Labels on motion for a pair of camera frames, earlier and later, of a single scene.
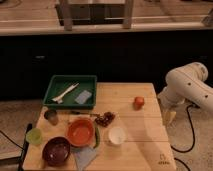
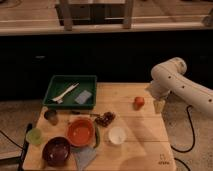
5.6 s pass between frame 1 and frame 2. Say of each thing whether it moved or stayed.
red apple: stayed
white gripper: moved
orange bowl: stayed
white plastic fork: stayed
